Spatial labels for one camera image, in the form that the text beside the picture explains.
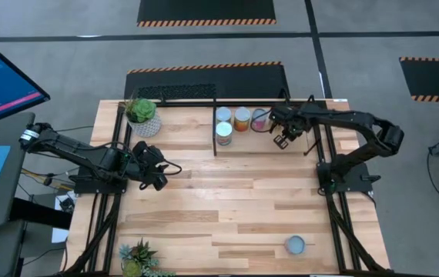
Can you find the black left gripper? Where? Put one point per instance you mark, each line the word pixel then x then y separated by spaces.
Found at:
pixel 148 161

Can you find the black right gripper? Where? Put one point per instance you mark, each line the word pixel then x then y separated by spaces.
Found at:
pixel 294 119

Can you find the colourful chicken soup can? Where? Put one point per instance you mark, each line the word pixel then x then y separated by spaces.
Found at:
pixel 260 118

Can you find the orange green beans can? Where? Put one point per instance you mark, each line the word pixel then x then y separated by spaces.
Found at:
pixel 242 118

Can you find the blue tomatoes can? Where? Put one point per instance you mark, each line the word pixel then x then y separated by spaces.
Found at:
pixel 223 132

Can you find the green pears can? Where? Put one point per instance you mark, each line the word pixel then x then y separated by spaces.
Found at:
pixel 223 114

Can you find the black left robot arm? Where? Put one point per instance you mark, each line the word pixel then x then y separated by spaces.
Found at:
pixel 73 148

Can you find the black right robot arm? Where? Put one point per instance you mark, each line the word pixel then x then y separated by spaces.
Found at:
pixel 358 118

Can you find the triangle patterned succulent planter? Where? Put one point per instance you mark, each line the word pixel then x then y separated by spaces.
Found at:
pixel 142 117

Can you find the black hazard striped floor mat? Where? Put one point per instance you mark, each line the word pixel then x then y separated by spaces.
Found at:
pixel 242 82
pixel 204 9
pixel 435 79

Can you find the green succulent arrangement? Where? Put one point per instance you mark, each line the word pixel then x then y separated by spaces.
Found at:
pixel 142 259

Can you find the grey side desk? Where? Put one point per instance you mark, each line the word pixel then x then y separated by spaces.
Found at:
pixel 15 161

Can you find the blue screen monitor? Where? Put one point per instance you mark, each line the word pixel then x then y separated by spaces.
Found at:
pixel 0 81

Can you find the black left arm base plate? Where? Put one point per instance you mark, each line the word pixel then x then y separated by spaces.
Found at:
pixel 88 187

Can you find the black aluminium rig frame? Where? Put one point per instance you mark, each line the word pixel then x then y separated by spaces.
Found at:
pixel 185 104

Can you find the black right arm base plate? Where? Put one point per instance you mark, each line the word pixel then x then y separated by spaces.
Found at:
pixel 358 179

